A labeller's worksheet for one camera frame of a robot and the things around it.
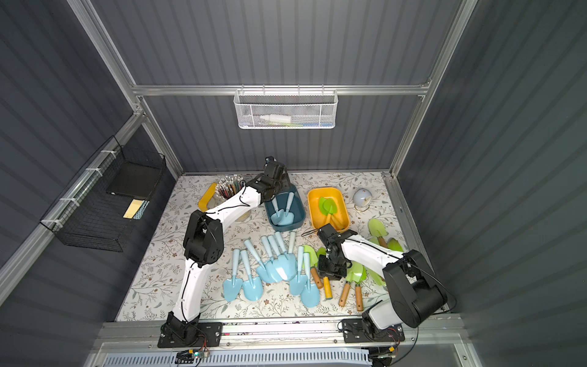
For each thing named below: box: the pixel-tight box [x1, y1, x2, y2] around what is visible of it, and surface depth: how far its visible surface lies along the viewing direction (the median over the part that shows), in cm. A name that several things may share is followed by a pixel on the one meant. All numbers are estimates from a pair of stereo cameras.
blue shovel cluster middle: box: [244, 235, 283, 283], surface depth 90 cm
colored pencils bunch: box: [214, 174, 244, 201], surface depth 95 cm
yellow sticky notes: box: [122, 198, 150, 220], surface depth 77 cm
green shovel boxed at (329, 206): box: [318, 197, 338, 225], surface depth 107 cm
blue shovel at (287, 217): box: [278, 191, 295, 226], surface depth 104 cm
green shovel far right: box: [367, 218, 389, 249], surface depth 101 cm
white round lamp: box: [352, 188, 373, 212], surface depth 104 cm
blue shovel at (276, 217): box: [270, 194, 285, 225], surface depth 104 cm
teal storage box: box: [264, 184, 307, 233], surface depth 104 cm
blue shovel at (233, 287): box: [223, 248, 243, 303], surface depth 86 cm
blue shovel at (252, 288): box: [240, 250, 263, 302], surface depth 86 cm
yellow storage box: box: [307, 187, 351, 234], surface depth 107 cm
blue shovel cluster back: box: [273, 230, 298, 282], surface depth 89 cm
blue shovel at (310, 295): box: [300, 252, 321, 309], surface depth 84 cm
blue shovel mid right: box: [288, 245, 308, 296], surface depth 86 cm
